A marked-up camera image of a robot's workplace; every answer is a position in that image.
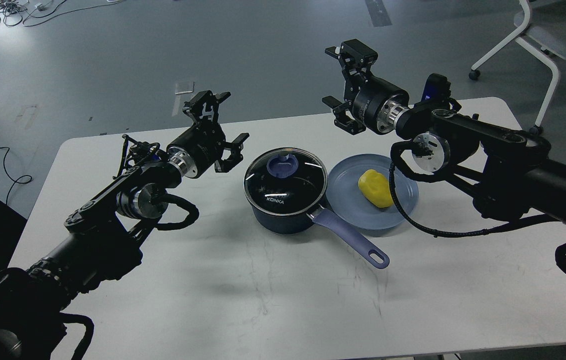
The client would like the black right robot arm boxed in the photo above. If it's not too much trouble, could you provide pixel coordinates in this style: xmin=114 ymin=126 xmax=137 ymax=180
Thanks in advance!
xmin=322 ymin=39 xmax=566 ymax=274

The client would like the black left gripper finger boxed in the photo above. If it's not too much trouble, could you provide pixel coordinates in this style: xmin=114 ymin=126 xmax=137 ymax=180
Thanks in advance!
xmin=182 ymin=90 xmax=232 ymax=125
xmin=214 ymin=132 xmax=249 ymax=173

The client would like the cable bundle on floor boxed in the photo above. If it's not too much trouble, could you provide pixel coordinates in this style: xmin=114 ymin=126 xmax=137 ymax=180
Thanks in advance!
xmin=0 ymin=0 xmax=113 ymax=34

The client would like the glass lid purple knob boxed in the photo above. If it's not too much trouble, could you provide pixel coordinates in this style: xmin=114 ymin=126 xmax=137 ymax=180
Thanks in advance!
xmin=243 ymin=147 xmax=328 ymax=216

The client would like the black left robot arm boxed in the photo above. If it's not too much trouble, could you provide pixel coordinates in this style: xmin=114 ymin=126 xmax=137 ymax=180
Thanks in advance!
xmin=0 ymin=90 xmax=249 ymax=360

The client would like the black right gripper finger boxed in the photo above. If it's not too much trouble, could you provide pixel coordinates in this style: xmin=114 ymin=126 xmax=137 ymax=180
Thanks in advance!
xmin=325 ymin=39 xmax=379 ymax=89
xmin=322 ymin=96 xmax=366 ymax=135

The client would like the dark blue saucepan purple handle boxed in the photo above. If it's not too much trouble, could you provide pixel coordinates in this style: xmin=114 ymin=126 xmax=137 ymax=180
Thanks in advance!
xmin=243 ymin=147 xmax=390 ymax=270

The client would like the white office chair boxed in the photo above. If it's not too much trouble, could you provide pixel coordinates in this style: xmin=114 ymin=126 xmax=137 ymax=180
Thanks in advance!
xmin=468 ymin=0 xmax=566 ymax=135

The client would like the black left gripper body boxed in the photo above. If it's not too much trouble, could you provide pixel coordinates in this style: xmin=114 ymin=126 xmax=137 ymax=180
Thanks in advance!
xmin=166 ymin=121 xmax=226 ymax=179

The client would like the blue round plate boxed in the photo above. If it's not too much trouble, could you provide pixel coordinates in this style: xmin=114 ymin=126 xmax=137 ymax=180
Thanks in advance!
xmin=326 ymin=153 xmax=405 ymax=233

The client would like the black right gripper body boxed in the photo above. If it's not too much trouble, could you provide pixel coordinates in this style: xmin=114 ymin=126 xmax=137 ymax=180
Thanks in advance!
xmin=351 ymin=76 xmax=409 ymax=135

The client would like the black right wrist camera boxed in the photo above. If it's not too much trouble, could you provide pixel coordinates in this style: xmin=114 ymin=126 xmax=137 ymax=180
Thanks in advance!
xmin=421 ymin=73 xmax=451 ymax=101

